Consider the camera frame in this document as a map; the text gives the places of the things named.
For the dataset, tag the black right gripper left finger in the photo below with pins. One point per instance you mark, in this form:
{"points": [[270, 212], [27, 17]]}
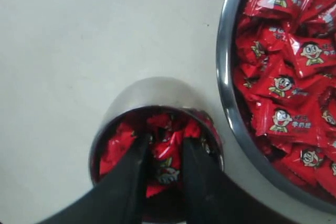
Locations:
{"points": [[119, 197]]}

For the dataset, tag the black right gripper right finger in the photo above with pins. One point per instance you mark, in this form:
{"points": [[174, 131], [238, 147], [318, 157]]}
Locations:
{"points": [[212, 197]]}

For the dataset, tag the stainless steel cup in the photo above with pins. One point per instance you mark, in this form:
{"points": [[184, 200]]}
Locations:
{"points": [[158, 93]]}

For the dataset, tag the round steel bowl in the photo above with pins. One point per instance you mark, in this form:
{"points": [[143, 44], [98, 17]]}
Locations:
{"points": [[232, 104]]}

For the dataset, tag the pile of red wrapped candies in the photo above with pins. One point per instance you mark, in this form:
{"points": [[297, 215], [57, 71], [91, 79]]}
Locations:
{"points": [[284, 74]]}

